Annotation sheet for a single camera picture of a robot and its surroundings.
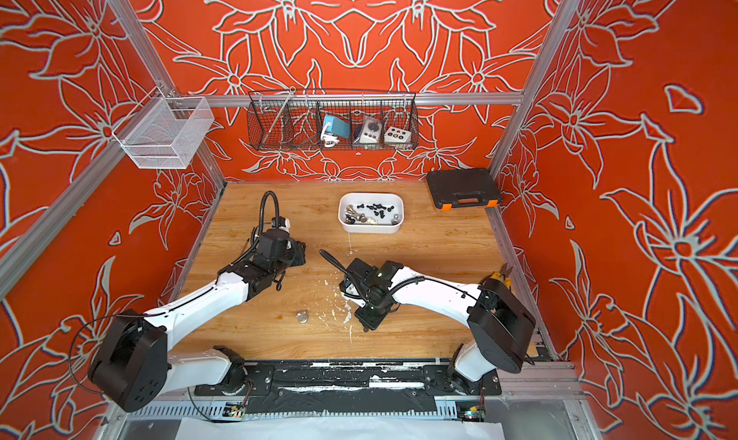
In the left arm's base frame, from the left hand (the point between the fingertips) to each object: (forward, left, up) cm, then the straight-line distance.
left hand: (302, 243), depth 87 cm
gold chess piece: (+23, -12, -10) cm, 28 cm away
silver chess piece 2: (+20, -17, -10) cm, 28 cm away
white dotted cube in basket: (+33, -28, +18) cm, 47 cm away
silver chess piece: (-19, -2, -9) cm, 22 cm away
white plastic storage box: (+24, -20, -12) cm, 33 cm away
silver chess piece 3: (+18, -29, -10) cm, 36 cm away
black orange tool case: (+39, -58, -10) cm, 70 cm away
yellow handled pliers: (-1, -65, -11) cm, 66 cm away
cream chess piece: (+18, -20, -11) cm, 29 cm away
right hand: (-21, -20, -7) cm, 30 cm away
